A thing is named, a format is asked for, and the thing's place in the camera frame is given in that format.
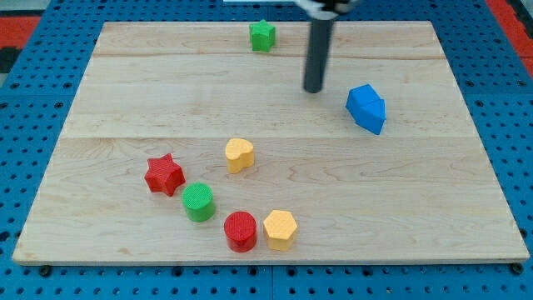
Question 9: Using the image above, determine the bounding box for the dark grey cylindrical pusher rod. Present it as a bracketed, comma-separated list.
[303, 19, 335, 93]

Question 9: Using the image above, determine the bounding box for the yellow heart block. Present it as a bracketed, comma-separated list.
[225, 138, 255, 173]

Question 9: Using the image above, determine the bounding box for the blue cube block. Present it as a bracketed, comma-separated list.
[346, 84, 382, 120]

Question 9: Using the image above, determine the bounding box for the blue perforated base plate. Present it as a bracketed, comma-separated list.
[1, 0, 532, 299]

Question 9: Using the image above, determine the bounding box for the blue triangle block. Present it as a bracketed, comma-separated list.
[355, 99, 386, 135]

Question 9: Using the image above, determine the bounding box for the yellow hexagon block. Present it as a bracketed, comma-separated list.
[263, 210, 298, 251]

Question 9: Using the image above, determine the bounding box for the light wooden board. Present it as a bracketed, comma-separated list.
[12, 21, 530, 266]

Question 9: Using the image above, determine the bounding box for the green star block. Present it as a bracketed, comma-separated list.
[249, 19, 276, 53]

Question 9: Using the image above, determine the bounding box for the green cylinder block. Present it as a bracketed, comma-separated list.
[182, 182, 216, 223]

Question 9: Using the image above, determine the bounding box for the red star block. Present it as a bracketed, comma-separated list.
[144, 153, 186, 197]

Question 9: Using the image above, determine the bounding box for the red cylinder block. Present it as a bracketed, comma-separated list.
[224, 211, 257, 253]

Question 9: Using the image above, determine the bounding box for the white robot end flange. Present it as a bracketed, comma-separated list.
[294, 0, 361, 20]

